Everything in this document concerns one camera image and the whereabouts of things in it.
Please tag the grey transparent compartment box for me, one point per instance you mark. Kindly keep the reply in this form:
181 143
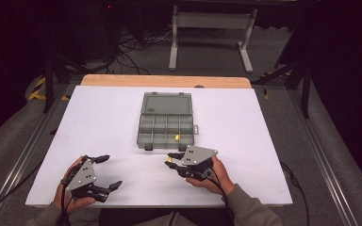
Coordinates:
166 105

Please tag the grey metal stand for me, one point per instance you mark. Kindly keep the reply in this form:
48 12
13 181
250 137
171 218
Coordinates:
213 20

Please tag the person's left hand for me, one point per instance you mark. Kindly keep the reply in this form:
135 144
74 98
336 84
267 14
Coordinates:
69 205

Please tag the white board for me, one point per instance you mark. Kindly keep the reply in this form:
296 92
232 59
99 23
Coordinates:
106 119

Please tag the small yellow block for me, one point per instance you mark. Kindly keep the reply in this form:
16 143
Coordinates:
170 159
177 137

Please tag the dark curtain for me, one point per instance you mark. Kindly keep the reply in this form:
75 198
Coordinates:
352 78
6 62

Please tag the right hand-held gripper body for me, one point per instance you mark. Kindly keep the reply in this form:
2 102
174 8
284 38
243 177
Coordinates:
196 155

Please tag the aluminium floor rail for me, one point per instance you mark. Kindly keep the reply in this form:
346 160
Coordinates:
19 169
323 160

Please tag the black tripod stand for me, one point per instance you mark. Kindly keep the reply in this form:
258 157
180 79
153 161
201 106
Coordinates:
306 91
48 84

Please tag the person's right hand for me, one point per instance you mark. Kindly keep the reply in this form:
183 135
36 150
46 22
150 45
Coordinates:
220 180

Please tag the yellow black hazard tape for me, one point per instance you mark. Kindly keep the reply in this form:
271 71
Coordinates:
37 94

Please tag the wooden table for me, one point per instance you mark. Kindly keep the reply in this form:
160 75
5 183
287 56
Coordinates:
163 81

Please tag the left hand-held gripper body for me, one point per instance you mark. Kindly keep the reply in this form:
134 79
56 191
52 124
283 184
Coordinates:
81 175

